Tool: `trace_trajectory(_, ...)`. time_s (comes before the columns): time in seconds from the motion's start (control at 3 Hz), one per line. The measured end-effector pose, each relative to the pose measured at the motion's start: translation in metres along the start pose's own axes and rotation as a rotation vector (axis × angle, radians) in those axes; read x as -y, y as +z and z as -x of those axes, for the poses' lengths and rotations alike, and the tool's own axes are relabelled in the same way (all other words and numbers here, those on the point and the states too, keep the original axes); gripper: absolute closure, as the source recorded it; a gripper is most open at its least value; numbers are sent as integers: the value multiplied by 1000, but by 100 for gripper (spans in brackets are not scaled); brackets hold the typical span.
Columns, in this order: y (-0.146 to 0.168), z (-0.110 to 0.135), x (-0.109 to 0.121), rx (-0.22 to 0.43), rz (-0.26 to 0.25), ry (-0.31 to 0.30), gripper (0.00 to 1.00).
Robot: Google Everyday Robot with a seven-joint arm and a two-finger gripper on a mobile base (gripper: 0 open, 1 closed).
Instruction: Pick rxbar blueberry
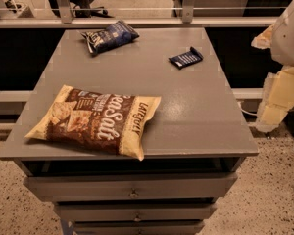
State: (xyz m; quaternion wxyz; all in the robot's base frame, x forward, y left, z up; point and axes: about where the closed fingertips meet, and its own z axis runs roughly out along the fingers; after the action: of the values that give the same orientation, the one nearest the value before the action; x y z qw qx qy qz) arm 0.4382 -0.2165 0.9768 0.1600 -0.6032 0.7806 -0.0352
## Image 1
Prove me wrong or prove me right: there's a blue rxbar blueberry bar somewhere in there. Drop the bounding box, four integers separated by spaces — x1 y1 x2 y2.
169 47 203 70

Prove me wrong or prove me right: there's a metal railing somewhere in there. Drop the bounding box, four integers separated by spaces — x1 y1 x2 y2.
0 0 276 28

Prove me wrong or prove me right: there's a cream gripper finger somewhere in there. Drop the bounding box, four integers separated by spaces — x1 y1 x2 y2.
251 24 273 49
256 66 294 132

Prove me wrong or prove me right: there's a white cable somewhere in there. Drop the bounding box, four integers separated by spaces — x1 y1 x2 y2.
238 102 259 118

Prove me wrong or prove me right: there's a brown sea salt chips bag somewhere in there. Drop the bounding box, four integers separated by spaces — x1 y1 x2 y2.
26 85 161 161

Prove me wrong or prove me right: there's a blue chips bag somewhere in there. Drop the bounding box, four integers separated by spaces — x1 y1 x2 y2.
81 21 139 56

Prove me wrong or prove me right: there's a grey drawer cabinet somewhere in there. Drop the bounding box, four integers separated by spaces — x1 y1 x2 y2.
0 28 258 235

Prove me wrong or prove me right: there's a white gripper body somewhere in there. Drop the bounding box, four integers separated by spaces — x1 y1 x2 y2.
271 0 294 66

